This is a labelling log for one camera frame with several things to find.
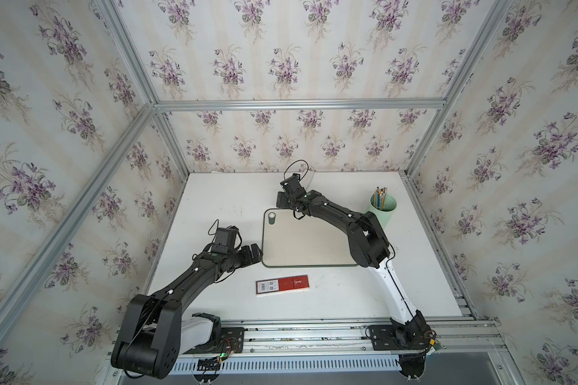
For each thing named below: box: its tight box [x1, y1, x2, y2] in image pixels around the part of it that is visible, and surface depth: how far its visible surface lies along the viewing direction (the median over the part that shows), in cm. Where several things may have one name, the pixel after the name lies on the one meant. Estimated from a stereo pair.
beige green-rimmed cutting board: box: [261, 207, 359, 268], surface depth 95 cm
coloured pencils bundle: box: [373, 186, 388, 211], surface depth 92 cm
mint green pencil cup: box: [368, 192, 398, 229], surface depth 92 cm
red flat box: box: [255, 275, 310, 297], surface depth 85 cm
